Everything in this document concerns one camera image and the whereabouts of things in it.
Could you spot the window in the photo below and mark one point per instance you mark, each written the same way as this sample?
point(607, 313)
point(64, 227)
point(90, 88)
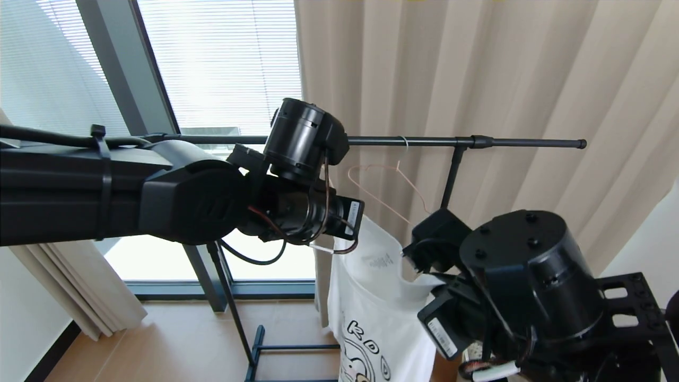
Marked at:
point(228, 63)

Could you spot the pink clothes hanger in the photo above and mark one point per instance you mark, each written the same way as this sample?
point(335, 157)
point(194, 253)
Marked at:
point(379, 200)

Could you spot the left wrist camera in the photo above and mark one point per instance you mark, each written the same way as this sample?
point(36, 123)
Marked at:
point(339, 143)

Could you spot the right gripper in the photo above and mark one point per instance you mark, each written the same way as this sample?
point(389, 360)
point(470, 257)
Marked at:
point(445, 329)

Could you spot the beige curtain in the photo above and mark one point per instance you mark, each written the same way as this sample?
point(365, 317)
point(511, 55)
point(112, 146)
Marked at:
point(90, 286)
point(477, 79)

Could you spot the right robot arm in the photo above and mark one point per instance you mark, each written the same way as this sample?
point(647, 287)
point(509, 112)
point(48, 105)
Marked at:
point(530, 276)

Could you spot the white printed t-shirt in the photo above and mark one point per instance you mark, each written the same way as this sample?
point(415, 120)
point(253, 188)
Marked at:
point(371, 297)

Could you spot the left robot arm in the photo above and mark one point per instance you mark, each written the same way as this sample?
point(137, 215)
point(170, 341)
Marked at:
point(159, 196)

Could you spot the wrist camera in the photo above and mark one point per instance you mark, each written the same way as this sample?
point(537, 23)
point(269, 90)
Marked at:
point(437, 239)
point(339, 143)

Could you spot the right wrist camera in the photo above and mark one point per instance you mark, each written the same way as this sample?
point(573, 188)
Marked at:
point(437, 239)

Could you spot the black clothes rack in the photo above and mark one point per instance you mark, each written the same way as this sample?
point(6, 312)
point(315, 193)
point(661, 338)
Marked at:
point(504, 142)

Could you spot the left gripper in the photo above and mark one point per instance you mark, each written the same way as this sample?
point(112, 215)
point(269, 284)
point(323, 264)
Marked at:
point(297, 212)

